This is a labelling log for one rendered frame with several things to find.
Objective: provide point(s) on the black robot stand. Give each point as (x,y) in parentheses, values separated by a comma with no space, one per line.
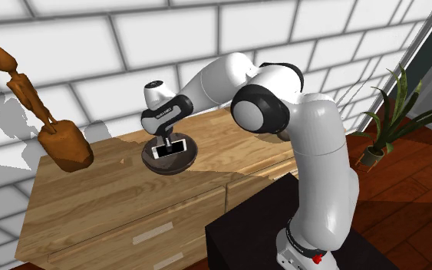
(245,239)

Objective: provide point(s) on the light wooden chest of drawers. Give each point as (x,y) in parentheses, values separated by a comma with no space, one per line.
(107,190)

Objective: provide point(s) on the brown wooden figure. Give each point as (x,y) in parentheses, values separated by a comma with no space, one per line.
(66,147)

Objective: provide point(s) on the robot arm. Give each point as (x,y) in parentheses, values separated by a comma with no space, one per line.
(320,149)

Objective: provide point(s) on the dark brown bowl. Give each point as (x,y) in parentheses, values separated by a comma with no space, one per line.
(169,166)

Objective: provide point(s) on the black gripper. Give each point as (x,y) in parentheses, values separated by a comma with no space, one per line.
(164,132)

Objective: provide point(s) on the white phone with black screen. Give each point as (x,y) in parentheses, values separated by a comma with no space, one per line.
(178,146)

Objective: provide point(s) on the green potted plant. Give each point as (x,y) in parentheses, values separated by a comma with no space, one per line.
(391,123)

